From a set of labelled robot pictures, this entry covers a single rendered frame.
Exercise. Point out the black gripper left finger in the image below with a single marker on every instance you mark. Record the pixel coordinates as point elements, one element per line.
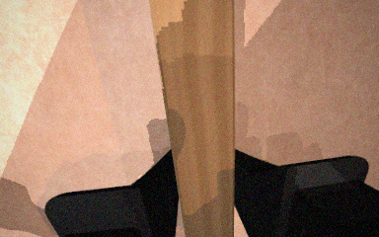
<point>150,204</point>

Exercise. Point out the brown wooden board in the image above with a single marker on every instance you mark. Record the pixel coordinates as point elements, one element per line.
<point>194,41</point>

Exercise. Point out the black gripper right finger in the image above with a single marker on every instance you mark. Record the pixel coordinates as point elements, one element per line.
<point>264,191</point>

